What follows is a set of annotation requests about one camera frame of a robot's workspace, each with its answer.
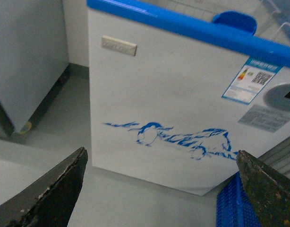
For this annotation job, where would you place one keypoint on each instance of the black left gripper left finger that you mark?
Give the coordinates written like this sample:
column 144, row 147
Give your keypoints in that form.
column 50, row 200

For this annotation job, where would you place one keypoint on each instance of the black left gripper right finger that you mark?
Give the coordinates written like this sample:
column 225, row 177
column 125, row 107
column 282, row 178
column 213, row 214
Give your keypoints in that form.
column 268, row 190

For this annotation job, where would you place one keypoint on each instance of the blue plastic shopping basket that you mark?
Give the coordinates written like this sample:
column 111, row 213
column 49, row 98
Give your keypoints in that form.
column 233, row 208

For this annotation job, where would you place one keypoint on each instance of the grey text sticker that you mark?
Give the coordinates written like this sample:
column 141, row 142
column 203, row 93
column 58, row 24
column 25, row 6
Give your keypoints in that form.
column 264, row 118

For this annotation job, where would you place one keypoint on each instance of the grey round control panel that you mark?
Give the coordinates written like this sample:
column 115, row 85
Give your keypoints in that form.
column 278, row 97

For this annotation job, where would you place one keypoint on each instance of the blue energy label sticker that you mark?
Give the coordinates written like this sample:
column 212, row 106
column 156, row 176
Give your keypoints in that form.
column 250, row 80

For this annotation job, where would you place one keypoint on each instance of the grey cabinet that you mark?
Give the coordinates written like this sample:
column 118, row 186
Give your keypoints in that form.
column 33, row 55

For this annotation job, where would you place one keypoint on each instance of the white chest freezer blue trim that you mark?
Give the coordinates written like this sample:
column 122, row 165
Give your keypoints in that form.
column 159, row 116

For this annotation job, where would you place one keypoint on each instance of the silver brand nameplate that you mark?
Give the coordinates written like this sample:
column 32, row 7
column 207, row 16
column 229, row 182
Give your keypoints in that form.
column 118, row 45

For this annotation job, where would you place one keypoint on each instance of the white wire freezer basket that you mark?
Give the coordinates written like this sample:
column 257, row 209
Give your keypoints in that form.
column 272, row 16

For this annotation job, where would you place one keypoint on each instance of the blue lid handle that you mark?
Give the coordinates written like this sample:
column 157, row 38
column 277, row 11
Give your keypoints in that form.
column 236, row 20

